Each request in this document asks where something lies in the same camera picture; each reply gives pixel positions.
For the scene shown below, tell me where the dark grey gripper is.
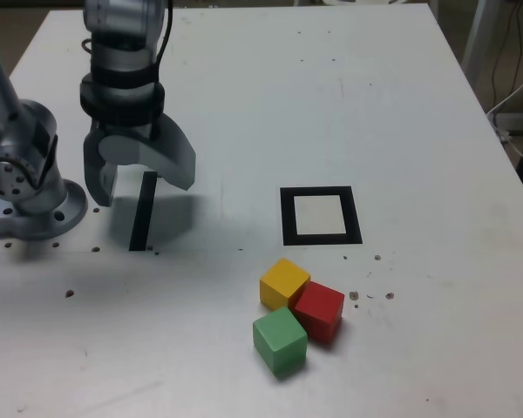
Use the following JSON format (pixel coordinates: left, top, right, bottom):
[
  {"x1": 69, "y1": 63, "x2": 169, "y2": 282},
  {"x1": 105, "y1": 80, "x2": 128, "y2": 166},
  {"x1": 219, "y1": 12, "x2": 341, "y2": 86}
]
[{"x1": 83, "y1": 115, "x2": 198, "y2": 208}]

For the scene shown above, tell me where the yellow cube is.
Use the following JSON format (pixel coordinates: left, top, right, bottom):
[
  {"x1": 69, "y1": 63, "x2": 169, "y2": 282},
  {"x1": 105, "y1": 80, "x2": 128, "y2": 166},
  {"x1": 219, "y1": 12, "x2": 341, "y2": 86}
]
[{"x1": 259, "y1": 257, "x2": 312, "y2": 312}]

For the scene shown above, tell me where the green cube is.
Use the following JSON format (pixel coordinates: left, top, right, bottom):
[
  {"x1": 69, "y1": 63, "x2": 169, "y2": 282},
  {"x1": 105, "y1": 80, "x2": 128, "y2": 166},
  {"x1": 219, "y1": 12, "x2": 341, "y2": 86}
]
[{"x1": 252, "y1": 306, "x2": 309, "y2": 380}]

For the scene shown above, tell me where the red cube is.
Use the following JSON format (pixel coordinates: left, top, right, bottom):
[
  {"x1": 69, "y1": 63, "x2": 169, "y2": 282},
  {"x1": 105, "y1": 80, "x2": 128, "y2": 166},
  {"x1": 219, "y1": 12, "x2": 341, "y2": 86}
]
[{"x1": 293, "y1": 280, "x2": 346, "y2": 343}]

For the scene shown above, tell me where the black tape square outline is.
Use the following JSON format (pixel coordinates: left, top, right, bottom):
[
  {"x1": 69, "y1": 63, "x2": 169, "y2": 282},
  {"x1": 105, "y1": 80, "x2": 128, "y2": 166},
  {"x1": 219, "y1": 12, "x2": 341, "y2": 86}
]
[{"x1": 279, "y1": 185, "x2": 363, "y2": 246}]

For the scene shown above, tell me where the black tape strip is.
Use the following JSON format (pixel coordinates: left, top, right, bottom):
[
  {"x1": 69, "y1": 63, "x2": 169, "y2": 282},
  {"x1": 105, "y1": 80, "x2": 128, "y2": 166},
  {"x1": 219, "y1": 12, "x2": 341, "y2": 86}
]
[{"x1": 128, "y1": 171, "x2": 159, "y2": 253}]

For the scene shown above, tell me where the white metal frame leg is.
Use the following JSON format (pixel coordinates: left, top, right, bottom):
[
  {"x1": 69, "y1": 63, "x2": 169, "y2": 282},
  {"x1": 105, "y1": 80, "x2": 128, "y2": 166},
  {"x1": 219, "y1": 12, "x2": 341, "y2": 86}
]
[{"x1": 460, "y1": 0, "x2": 496, "y2": 78}]

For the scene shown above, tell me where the thin black background cable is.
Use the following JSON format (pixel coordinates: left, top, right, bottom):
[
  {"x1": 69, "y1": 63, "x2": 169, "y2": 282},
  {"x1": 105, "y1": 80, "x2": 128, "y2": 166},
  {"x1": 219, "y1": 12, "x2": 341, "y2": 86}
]
[{"x1": 490, "y1": 0, "x2": 523, "y2": 110}]

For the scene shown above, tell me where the thin white background cable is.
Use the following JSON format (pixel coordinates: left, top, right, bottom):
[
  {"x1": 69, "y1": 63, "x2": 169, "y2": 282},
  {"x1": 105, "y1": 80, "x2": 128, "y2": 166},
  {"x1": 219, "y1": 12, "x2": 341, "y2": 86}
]
[{"x1": 486, "y1": 64, "x2": 523, "y2": 164}]

